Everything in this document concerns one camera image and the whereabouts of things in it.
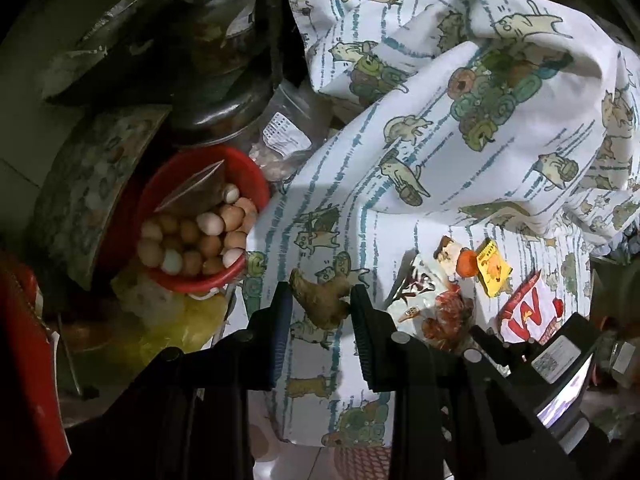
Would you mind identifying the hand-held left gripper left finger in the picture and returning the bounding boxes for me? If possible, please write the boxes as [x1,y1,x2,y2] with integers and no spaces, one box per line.
[60,282,296,480]

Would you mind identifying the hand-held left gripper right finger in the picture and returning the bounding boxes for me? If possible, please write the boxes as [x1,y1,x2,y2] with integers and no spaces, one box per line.
[351,285,568,480]

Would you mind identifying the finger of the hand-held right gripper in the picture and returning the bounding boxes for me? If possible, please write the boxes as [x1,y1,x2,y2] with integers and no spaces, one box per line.
[470,325,526,376]

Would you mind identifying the orange-red snack bag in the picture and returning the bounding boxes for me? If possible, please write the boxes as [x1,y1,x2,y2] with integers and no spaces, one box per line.
[420,282,476,353]

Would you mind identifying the brown ginger piece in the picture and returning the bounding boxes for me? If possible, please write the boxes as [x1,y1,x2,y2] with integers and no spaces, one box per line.
[290,267,353,331]

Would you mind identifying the yellow small packet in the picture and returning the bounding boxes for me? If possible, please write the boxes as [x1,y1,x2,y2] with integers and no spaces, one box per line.
[474,240,513,296]

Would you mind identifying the red and white wrapper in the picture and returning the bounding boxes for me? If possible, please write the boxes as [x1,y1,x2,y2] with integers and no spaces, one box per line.
[496,270,565,343]

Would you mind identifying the red-rimmed jar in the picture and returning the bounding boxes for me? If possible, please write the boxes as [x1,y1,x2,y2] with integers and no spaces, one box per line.
[596,327,640,392]

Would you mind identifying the white snack wrapper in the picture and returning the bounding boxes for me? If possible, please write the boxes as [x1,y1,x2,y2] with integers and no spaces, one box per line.
[384,252,458,333]

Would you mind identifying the yellow plastic bag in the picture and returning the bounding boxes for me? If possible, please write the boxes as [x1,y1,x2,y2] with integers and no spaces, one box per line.
[111,265,237,357]

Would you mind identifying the red mesh bag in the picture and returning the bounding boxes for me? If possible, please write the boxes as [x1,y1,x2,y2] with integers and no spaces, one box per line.
[331,444,395,480]

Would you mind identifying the pile of eggs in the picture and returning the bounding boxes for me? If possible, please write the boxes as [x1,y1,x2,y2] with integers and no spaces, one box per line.
[137,182,260,277]

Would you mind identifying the red plastic bowl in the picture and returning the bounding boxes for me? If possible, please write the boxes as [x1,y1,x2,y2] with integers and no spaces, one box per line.
[134,146,272,295]

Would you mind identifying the clear zip bag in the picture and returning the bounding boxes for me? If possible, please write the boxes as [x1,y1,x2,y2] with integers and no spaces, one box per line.
[154,159,227,213]

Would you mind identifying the clear labelled plastic bag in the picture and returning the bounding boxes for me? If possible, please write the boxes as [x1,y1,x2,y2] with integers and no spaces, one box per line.
[249,80,331,181]

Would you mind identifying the cat print white cloth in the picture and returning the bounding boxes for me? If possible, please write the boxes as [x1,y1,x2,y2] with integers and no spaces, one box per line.
[245,0,640,448]

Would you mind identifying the dark metal pot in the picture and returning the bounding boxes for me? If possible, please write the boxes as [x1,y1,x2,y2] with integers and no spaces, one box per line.
[169,72,275,135]

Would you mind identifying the floral patterned round tray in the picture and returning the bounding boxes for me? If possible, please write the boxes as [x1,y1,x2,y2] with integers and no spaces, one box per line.
[27,105,173,291]

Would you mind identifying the red plastic container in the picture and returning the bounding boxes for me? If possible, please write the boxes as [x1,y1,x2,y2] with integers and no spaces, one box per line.
[0,252,71,480]

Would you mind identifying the large glass jar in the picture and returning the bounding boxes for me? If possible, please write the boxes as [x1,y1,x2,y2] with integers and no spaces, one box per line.
[167,0,262,92]

